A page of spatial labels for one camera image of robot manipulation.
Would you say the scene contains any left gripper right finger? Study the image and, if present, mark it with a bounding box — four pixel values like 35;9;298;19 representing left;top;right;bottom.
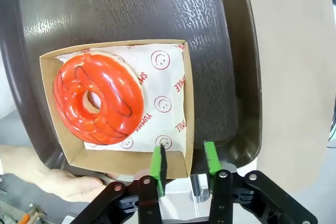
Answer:
203;141;319;224

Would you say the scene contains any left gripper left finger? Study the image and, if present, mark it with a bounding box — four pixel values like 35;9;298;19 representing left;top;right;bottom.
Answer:
75;143;167;224

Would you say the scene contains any white printed paper liner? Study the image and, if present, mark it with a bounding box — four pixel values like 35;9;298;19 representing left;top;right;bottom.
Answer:
56;44;188;154

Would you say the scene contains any red glazed donut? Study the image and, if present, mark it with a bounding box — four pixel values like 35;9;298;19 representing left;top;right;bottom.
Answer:
52;52;145;146

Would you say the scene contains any brown cardboard donut box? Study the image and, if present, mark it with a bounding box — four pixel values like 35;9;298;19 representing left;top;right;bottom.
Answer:
39;39;195;180

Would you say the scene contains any dark brown serving tray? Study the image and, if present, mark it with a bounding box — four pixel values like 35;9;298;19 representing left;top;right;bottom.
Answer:
0;0;264;180

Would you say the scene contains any person's right forearm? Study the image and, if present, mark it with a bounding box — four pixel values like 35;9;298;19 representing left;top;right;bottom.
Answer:
0;144;53;190

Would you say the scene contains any person's right hand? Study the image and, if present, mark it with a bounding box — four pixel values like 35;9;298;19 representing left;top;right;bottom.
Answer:
31;166;124;204

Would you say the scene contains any white display tray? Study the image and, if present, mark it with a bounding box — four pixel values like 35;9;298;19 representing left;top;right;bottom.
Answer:
157;174;214;221

